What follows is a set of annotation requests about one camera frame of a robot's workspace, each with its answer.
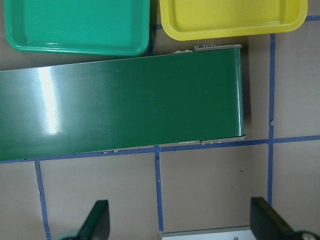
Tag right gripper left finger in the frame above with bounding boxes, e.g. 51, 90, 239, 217
76, 200, 111, 240

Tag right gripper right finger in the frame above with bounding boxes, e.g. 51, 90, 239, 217
250, 197, 295, 240

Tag green conveyor belt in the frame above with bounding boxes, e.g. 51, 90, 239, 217
0, 44, 245, 161

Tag green plastic tray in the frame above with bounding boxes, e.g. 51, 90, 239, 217
4, 0, 150, 57

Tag yellow plastic tray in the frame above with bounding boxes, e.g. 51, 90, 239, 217
159, 0, 308, 41

